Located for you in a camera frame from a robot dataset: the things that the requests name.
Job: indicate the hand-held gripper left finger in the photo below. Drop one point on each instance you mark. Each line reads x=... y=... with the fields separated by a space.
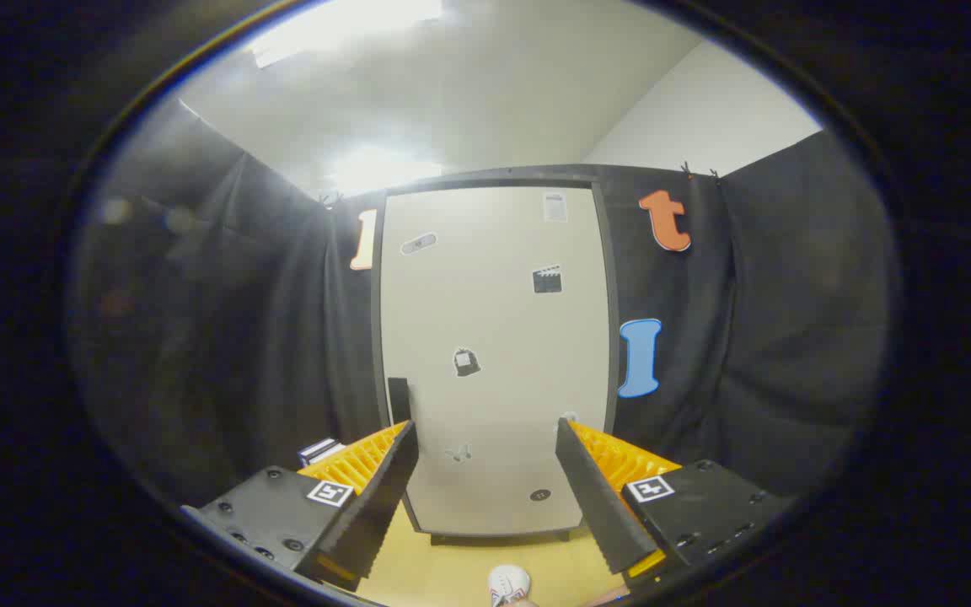
x=380 y=506

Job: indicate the grey shoe cabinet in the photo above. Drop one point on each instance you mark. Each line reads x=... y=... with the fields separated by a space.
x=494 y=175

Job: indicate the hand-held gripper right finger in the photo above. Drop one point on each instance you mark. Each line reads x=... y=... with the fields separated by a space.
x=591 y=506

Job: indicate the white canvas shoe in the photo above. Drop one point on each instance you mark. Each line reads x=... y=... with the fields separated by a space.
x=509 y=582

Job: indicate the black backdrop cloth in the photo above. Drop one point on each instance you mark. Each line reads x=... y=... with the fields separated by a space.
x=747 y=337

